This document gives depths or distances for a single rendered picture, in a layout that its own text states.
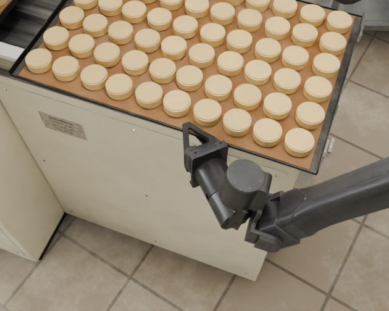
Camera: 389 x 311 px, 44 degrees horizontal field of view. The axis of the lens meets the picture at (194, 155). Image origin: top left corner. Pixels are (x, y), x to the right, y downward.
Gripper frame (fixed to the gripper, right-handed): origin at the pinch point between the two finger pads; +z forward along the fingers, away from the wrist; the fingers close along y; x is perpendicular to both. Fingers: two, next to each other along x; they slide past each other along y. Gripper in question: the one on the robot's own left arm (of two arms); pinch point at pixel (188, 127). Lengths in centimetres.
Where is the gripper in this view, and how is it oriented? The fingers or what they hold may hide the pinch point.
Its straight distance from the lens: 85.3
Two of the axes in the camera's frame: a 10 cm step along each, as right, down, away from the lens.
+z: -4.1, -7.8, 4.7
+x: 9.1, -3.5, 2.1
